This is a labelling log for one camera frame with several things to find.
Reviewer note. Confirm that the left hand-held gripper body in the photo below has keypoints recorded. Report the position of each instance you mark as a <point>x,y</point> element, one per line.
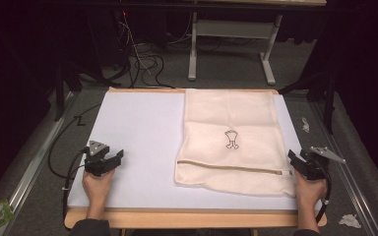
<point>94,160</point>

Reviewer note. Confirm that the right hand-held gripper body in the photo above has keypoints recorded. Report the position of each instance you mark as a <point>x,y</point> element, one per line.
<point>316,164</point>

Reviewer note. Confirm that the cream mesh laundry bag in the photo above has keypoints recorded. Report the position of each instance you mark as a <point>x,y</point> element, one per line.
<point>229,131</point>

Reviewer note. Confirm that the person's right hand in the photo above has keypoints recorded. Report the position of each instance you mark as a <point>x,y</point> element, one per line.
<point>308,193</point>

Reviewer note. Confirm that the person's left hand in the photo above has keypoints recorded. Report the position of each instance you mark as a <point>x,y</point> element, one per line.
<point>96,188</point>

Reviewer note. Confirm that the white table mat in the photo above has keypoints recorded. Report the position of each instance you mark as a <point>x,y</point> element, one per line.
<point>138,147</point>

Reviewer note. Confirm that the small white paper scrap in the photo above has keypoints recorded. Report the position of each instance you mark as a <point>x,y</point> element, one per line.
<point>305,125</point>

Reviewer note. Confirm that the crumpled white tissue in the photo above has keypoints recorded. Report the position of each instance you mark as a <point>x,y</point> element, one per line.
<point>350,221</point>

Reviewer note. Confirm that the black metal stand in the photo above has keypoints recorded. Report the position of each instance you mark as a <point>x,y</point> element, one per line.
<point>66,85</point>
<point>321,95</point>

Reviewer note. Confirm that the wooden table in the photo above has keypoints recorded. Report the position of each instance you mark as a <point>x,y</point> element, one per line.
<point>183,219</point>

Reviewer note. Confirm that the metal floor rail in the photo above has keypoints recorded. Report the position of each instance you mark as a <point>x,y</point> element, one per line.
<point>344,170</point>
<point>32,167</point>

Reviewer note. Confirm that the white metal desk frame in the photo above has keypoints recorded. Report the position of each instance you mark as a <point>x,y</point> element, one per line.
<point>233,31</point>

